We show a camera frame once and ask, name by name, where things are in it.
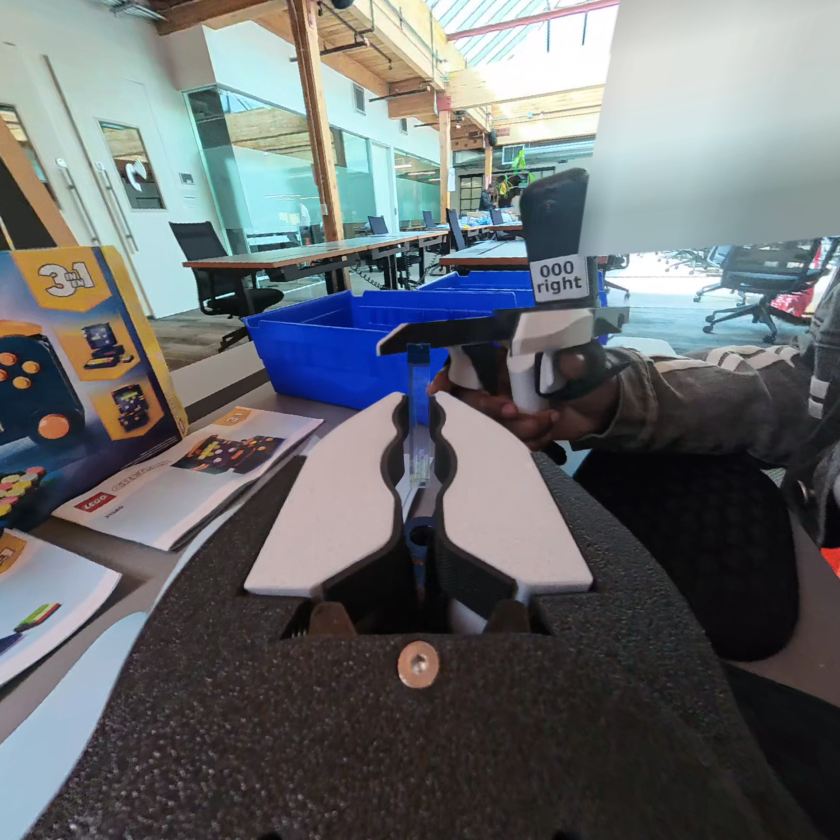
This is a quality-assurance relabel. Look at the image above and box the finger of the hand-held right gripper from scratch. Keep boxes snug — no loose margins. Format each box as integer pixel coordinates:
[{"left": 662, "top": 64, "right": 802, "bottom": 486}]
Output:
[{"left": 376, "top": 312, "right": 514, "bottom": 358}]

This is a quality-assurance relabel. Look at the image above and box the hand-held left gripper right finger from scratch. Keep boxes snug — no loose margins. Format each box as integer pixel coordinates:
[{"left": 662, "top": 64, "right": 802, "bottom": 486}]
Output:
[{"left": 430, "top": 392, "right": 595, "bottom": 601}]

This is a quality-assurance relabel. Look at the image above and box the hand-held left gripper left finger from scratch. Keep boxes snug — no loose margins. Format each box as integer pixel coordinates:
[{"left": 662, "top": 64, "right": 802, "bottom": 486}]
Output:
[{"left": 243, "top": 392, "right": 408, "bottom": 599}]

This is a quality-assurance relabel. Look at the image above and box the dark blue brick console model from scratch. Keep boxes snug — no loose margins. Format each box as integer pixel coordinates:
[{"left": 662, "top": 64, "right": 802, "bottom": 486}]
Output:
[{"left": 403, "top": 516, "right": 438, "bottom": 595}]

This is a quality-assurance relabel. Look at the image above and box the transparent brick window panel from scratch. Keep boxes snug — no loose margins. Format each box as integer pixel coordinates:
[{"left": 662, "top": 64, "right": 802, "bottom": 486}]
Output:
[{"left": 403, "top": 361, "right": 435, "bottom": 488}]

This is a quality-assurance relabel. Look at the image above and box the person's right forearm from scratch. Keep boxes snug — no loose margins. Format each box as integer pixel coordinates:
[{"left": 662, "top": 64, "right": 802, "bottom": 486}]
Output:
[{"left": 571, "top": 341, "right": 821, "bottom": 468}]

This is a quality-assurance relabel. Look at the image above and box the person's right hand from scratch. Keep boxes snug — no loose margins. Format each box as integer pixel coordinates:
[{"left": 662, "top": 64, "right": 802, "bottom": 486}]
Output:
[{"left": 427, "top": 346, "right": 623, "bottom": 454}]

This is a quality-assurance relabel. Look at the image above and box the green potted plant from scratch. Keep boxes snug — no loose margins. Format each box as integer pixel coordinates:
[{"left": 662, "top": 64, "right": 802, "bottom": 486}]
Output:
[{"left": 495, "top": 150, "right": 530, "bottom": 198}]

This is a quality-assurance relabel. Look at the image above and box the wooden office table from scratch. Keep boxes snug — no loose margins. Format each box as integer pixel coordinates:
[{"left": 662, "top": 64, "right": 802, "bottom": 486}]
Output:
[{"left": 438, "top": 239, "right": 530, "bottom": 271}]

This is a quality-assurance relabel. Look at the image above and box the blue plastic bin with divider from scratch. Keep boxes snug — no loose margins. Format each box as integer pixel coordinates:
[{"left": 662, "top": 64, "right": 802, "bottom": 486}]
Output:
[{"left": 241, "top": 289, "right": 506, "bottom": 399}]

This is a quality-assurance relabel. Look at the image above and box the long wooden table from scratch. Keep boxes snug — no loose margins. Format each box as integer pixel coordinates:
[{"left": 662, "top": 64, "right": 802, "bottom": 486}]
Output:
[{"left": 182, "top": 230, "right": 452, "bottom": 294}]

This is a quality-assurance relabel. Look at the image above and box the arcade cover instruction booklet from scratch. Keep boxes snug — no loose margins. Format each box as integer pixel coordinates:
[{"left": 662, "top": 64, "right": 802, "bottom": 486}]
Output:
[{"left": 52, "top": 406, "right": 324, "bottom": 552}]

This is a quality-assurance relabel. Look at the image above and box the black bumpy cushion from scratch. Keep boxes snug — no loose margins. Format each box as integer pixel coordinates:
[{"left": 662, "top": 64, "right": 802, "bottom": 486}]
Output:
[{"left": 574, "top": 449, "right": 800, "bottom": 662}]

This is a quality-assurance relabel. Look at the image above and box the black office chair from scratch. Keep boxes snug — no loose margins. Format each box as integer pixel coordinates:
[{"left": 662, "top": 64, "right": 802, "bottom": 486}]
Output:
[
  {"left": 168, "top": 220, "right": 285, "bottom": 353},
  {"left": 702, "top": 239, "right": 826, "bottom": 343}
]

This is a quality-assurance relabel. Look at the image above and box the yellow blue brick set box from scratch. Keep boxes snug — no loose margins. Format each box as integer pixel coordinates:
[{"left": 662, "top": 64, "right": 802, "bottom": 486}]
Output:
[{"left": 0, "top": 246, "right": 189, "bottom": 534}]

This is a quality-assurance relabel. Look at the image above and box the large black wall panel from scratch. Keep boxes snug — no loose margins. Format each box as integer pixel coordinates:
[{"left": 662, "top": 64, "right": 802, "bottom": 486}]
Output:
[{"left": 0, "top": 157, "right": 61, "bottom": 252}]

